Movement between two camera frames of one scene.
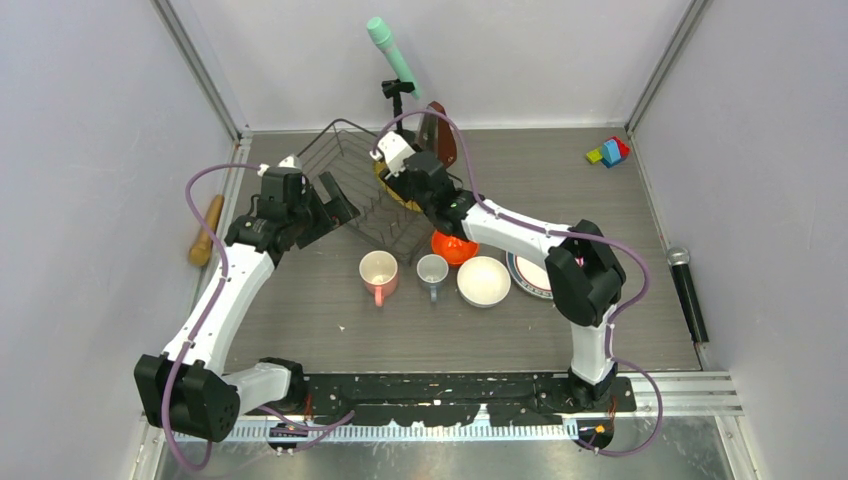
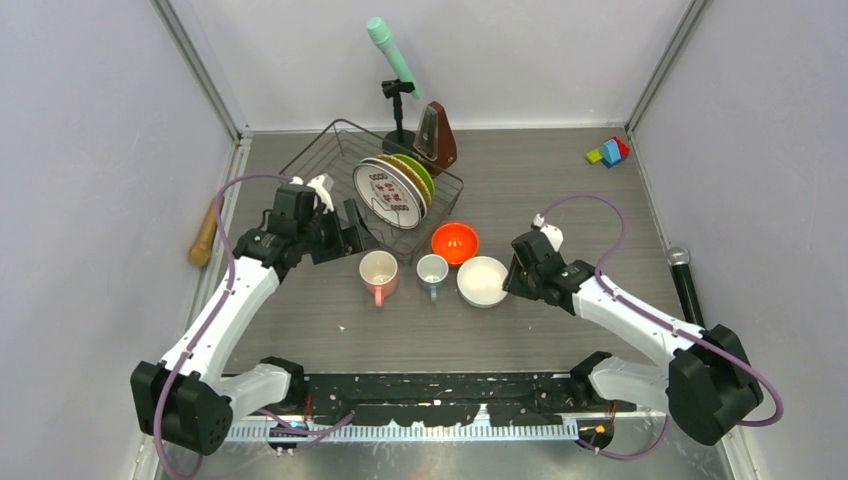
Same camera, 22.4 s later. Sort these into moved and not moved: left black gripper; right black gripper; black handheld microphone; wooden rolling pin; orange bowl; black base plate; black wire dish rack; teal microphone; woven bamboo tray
Moved: left black gripper; right black gripper; woven bamboo tray
Not moved: black handheld microphone; black base plate; orange bowl; teal microphone; wooden rolling pin; black wire dish rack
